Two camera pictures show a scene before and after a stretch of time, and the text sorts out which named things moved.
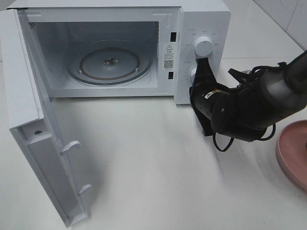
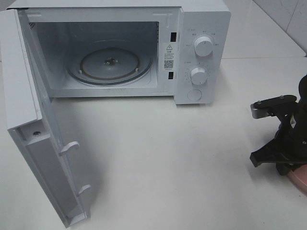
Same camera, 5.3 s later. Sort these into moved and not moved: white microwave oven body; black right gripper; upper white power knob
Moved: black right gripper
Not moved: upper white power knob; white microwave oven body
